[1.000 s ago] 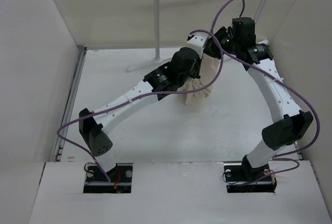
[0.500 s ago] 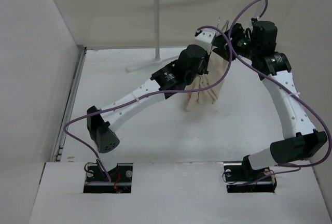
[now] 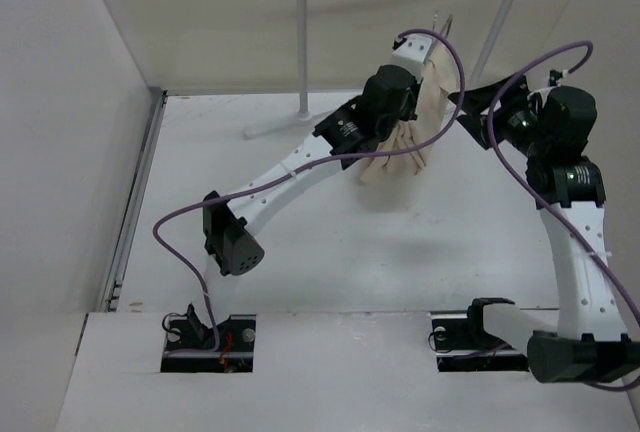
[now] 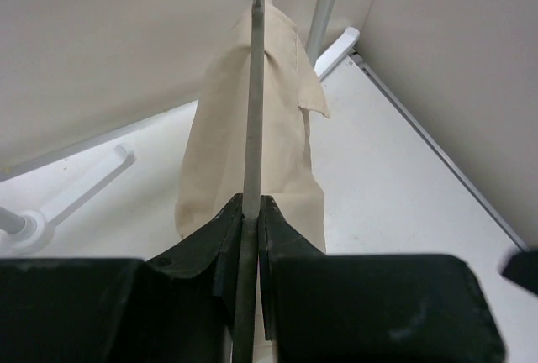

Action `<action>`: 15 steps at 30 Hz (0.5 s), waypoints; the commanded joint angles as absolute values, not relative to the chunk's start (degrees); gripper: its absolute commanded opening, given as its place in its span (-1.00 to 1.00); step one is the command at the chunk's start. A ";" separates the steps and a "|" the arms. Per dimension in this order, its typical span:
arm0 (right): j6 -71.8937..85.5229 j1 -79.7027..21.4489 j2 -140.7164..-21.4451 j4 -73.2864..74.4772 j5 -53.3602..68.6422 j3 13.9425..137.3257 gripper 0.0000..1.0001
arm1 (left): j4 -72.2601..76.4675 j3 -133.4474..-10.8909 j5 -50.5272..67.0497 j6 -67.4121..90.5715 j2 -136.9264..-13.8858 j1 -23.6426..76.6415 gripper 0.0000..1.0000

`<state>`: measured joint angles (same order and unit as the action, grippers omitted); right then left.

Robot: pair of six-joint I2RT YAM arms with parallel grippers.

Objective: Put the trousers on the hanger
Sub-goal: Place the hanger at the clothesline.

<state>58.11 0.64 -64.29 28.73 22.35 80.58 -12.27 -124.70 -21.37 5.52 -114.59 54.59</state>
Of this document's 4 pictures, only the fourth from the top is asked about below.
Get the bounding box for beige trousers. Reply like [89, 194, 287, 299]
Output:
[175, 0, 329, 250]

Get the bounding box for white clothes rack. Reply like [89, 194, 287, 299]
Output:
[1, 0, 359, 255]

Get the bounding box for aluminium table edge rail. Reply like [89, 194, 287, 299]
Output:
[348, 52, 529, 252]

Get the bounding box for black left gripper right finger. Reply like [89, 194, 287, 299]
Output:
[258, 195, 325, 340]

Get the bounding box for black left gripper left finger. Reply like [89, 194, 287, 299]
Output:
[148, 193, 243, 327]

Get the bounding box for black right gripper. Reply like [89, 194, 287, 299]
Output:
[500, 247, 538, 296]

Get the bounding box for grey wire hanger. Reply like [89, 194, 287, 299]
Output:
[231, 0, 266, 362]

